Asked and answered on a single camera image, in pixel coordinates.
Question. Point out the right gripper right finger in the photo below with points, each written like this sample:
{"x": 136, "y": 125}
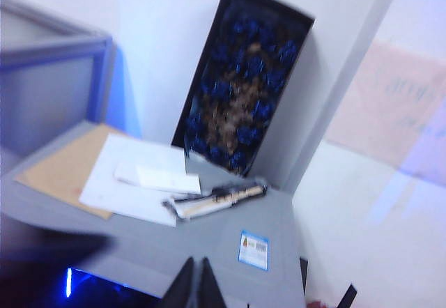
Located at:
{"x": 210, "y": 288}

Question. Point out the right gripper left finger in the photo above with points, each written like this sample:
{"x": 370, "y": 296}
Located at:
{"x": 183, "y": 288}

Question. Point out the black box behind microwave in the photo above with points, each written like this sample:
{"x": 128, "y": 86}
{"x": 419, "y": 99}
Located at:
{"x": 240, "y": 78}

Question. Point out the plastic-wrapped manual booklet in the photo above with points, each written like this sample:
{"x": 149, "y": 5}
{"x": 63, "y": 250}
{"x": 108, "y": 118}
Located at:
{"x": 216, "y": 200}

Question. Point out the white envelope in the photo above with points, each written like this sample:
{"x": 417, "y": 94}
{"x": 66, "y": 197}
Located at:
{"x": 163, "y": 179}

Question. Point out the large white paper sheet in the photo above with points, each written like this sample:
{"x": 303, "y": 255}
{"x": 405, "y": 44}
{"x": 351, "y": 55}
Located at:
{"x": 115, "y": 200}

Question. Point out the black router with antennas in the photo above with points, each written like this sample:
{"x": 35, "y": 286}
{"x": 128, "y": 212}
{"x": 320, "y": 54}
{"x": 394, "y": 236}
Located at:
{"x": 348, "y": 295}

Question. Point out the brown cardboard sheet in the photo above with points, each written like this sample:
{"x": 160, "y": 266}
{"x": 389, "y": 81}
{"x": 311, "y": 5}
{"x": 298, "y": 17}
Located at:
{"x": 59, "y": 168}

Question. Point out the paper wall notice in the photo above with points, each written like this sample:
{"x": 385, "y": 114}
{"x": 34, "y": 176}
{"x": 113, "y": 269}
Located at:
{"x": 393, "y": 106}

